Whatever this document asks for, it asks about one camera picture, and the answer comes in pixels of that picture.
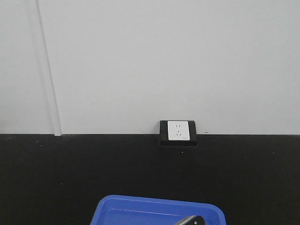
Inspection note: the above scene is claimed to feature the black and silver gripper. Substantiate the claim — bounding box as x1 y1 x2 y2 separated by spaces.
175 216 205 225

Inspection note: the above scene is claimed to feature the blue plastic tray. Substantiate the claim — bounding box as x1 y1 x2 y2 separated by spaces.
91 195 226 225

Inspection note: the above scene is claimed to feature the white socket in black box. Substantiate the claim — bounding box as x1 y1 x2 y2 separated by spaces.
159 120 198 147

